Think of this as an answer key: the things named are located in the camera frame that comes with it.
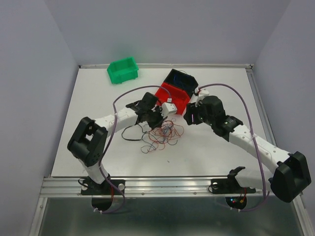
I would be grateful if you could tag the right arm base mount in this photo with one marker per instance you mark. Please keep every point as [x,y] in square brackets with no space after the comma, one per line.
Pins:
[229,185]

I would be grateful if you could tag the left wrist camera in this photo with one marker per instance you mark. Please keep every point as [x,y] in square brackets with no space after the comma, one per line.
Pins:
[168,108]

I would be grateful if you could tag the red plastic bin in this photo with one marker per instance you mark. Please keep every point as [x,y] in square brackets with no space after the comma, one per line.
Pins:
[179,96]

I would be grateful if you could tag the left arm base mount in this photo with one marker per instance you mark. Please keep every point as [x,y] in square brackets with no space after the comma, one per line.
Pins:
[89,187]

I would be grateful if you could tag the green plastic bin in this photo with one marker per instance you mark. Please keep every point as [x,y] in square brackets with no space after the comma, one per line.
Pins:
[122,70]

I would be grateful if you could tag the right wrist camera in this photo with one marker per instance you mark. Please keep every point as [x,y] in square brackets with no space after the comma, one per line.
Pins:
[200,94]

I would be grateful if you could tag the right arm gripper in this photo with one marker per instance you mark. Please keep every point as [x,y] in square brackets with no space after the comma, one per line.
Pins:
[191,109]

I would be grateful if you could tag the black plastic bin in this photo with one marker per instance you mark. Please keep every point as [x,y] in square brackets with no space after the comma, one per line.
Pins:
[182,81]

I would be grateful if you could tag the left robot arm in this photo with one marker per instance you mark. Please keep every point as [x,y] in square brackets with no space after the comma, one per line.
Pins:
[87,143]

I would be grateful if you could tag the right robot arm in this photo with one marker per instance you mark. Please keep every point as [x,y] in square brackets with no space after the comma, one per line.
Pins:
[283,173]

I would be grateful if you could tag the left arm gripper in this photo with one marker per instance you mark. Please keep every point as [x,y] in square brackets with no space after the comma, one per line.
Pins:
[160,121]

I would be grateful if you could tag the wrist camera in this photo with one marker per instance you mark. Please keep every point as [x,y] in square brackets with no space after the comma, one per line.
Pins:
[200,94]
[168,108]

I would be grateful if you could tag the aluminium mounting rail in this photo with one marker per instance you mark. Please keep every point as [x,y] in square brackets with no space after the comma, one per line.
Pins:
[135,187]

